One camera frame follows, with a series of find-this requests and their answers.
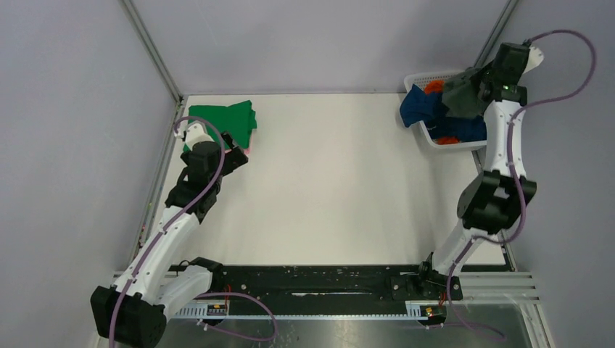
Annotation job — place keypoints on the folded green t-shirt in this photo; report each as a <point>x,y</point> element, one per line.
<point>238,119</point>

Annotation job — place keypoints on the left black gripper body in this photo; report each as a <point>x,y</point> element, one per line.
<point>234,158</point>

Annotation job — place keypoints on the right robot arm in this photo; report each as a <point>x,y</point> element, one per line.
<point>497,198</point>

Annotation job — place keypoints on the blue t-shirt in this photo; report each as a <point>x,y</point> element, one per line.
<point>417,106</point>

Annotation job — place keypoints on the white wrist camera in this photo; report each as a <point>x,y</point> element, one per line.
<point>191,134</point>
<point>535,58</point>

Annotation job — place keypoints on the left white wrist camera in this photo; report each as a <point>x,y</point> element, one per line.
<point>191,134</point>

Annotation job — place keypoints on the white slotted cable duct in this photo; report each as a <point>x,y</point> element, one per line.
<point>409,311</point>

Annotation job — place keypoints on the grey t-shirt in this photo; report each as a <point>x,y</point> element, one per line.
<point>462,94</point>

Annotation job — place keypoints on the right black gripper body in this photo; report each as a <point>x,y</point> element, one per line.
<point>486,76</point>

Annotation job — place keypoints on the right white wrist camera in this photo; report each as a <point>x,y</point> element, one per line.
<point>535,58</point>

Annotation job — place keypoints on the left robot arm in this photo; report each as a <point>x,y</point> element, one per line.
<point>137,307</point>

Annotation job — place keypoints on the white plastic basket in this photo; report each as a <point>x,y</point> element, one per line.
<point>422,79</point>

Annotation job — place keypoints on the orange t-shirt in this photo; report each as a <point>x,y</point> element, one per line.
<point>436,86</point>

